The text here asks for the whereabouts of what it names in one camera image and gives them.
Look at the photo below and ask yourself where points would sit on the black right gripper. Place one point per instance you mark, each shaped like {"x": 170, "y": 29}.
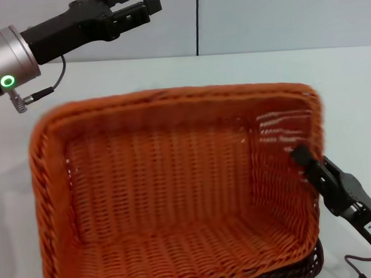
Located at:
{"x": 353, "y": 198}

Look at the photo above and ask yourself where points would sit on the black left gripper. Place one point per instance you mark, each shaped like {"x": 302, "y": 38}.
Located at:
{"x": 71, "y": 26}

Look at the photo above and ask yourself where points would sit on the orange woven basket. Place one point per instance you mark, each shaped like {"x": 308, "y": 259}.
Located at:
{"x": 176, "y": 190}

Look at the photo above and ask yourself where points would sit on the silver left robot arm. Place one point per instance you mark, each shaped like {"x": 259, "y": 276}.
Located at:
{"x": 7, "y": 52}

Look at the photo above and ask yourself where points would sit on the brown woven basket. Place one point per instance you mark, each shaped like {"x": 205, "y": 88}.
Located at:
{"x": 291, "y": 265}

